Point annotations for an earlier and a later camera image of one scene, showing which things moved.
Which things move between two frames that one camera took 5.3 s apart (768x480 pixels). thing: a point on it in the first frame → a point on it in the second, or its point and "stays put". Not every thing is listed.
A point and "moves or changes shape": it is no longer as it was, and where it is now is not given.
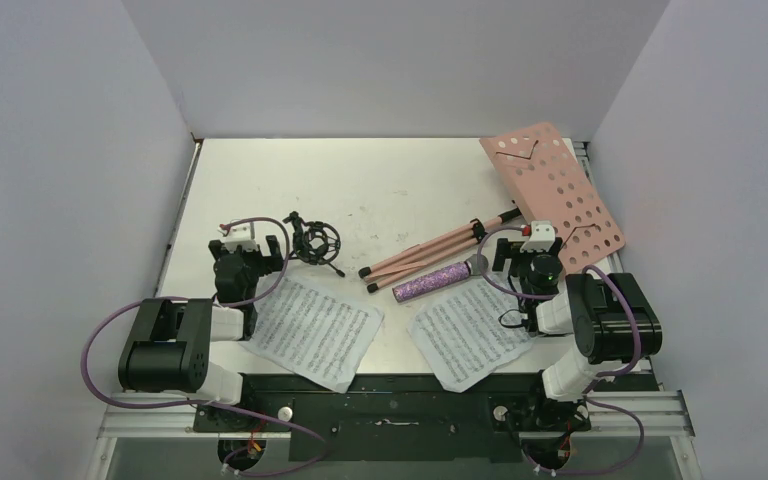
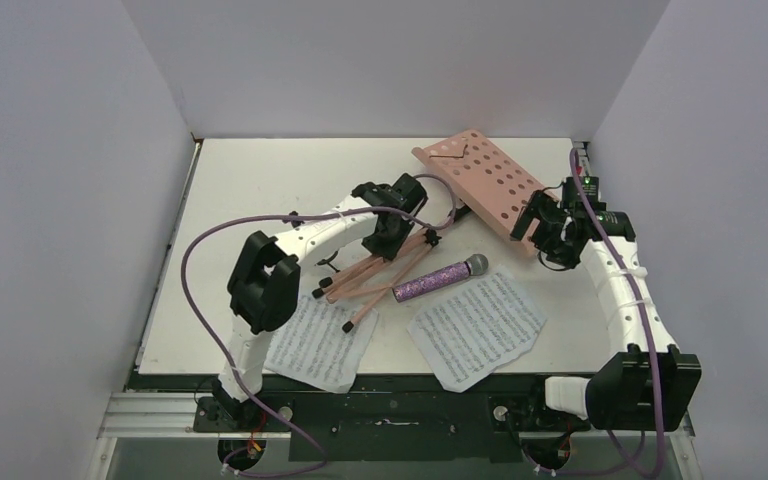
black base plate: x=397 y=417 stays put
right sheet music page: x=469 y=335 stays put
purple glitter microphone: x=474 y=265 stays put
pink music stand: x=550 y=183 moves or changes shape
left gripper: x=268 y=264 → x=386 y=251
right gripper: x=502 y=252 → x=539 y=216
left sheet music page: x=320 y=334 stays put
